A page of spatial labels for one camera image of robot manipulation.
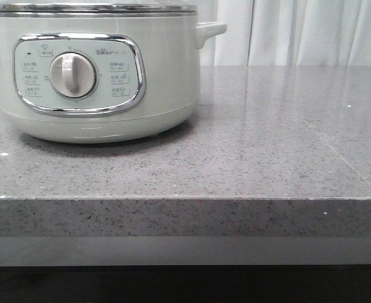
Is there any pale green electric cooking pot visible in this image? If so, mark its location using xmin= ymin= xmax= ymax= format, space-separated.
xmin=0 ymin=12 xmax=227 ymax=143

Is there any glass pot lid steel rim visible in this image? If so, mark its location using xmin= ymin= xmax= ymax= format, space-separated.
xmin=0 ymin=1 xmax=197 ymax=14

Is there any white curtain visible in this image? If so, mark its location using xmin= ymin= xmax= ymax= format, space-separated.
xmin=195 ymin=1 xmax=371 ymax=66

